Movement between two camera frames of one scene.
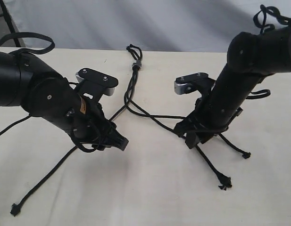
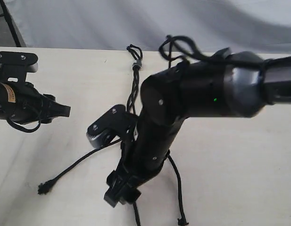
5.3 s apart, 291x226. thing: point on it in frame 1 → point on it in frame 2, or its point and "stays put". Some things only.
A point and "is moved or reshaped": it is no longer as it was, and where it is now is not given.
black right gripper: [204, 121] → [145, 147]
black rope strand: [138, 56] is moved or reshaped
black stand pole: [5, 15] stays put
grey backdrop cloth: [182, 26] stays put
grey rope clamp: [137, 62] stays put
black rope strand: [15, 207] → [43, 187]
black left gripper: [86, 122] → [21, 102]
